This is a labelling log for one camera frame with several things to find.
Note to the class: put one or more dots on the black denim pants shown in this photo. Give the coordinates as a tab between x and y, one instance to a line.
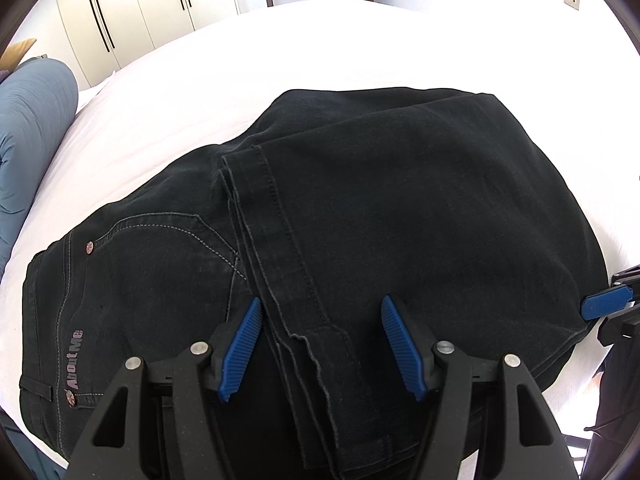
400	200

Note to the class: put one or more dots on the bed with white sheet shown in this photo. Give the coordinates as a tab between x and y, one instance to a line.
325	45

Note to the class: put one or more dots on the cream wardrobe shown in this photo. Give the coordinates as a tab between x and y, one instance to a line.
140	15

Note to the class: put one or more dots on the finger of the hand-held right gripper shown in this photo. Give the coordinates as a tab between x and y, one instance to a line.
605	302
622	327

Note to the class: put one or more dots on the rolled blue duvet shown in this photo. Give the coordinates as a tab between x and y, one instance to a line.
27	120

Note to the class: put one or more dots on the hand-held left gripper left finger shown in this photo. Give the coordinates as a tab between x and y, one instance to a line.
240	355

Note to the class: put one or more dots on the yellow pillow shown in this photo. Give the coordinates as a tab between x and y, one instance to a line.
17	50

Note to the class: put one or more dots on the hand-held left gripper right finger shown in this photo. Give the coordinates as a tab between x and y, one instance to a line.
405	350

